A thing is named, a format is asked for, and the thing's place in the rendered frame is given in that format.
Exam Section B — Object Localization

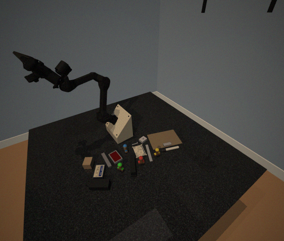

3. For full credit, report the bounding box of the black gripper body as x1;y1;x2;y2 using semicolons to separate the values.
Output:
24;57;52;79

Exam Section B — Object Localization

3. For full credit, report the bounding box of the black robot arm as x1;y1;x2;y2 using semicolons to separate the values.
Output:
24;60;118;125

